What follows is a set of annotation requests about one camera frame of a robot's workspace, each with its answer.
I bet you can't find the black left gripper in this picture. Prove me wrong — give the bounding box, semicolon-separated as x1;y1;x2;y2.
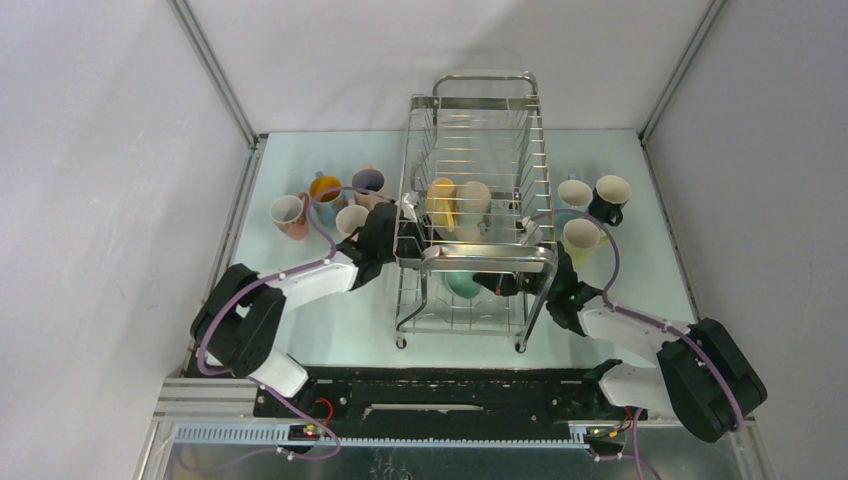
379;215;459;272

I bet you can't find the pink faceted mug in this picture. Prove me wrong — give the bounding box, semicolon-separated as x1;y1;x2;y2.
335;204;370;238

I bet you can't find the green mug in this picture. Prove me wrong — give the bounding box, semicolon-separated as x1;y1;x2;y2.
443;271;482;300

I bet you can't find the iridescent pale pink mug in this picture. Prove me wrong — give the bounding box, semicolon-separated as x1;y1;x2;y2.
351;165;389;210

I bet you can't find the blue butterfly mug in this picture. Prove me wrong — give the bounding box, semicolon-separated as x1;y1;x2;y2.
308;172;347;227

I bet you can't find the cream seahorse pattern mug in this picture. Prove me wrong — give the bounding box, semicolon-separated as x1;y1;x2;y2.
455;181;492;242

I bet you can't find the salmon dotted mug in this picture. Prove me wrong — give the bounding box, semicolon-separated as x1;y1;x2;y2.
269;192;309;241

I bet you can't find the pale yellow faceted mug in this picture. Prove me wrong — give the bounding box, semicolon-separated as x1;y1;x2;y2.
561;218;609;269

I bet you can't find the light blue faceted mug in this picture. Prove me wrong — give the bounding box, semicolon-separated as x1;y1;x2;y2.
553;174;593;229

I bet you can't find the black mug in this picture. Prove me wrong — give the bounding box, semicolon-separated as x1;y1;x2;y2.
587;175;632;227

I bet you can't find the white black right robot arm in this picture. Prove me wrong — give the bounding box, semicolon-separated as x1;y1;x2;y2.
544;249;768;443

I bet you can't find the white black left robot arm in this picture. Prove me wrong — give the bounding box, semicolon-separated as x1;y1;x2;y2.
190;202;438;417

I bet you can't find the orange yellow mug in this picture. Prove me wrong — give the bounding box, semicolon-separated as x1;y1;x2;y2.
426;177;456;233

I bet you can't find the metal wire dish rack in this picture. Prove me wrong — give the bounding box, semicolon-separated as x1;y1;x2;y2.
394;70;558;352

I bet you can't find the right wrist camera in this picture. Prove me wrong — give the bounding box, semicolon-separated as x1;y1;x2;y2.
518;217;544;246

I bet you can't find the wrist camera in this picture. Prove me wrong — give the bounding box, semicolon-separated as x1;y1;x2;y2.
518;217;544;246
398;191;420;224

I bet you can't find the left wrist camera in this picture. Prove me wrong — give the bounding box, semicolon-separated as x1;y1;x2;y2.
398;191;420;224

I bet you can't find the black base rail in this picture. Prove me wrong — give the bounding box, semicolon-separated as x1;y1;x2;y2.
291;366;636;443

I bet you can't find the aluminium frame post left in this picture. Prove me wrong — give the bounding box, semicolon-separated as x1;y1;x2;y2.
167;0;258;149

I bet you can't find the aluminium frame post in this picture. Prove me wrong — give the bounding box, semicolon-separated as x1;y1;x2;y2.
638;0;728;147
167;0;258;149

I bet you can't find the aluminium frame post right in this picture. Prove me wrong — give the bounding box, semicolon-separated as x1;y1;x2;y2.
638;0;728;147

